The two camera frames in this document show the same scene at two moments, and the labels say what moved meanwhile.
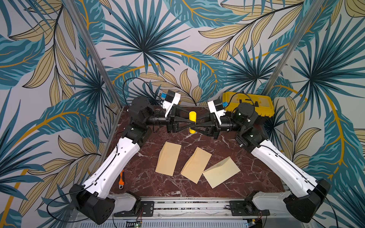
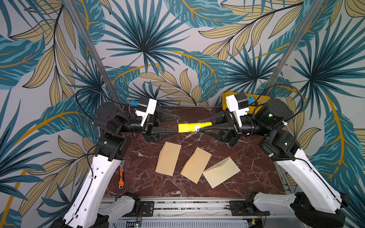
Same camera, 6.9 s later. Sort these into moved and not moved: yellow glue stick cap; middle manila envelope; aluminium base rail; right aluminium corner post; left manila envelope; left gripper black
Moved: left gripper black; yellow glue stick cap
Not moved: right aluminium corner post; middle manila envelope; aluminium base rail; left manila envelope
